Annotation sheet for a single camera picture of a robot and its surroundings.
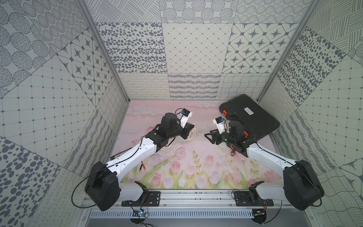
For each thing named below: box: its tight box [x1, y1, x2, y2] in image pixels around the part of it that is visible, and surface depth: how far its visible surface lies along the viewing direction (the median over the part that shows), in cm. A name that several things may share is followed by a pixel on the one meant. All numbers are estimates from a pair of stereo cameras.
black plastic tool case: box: [218, 94, 281, 141], surface depth 103 cm
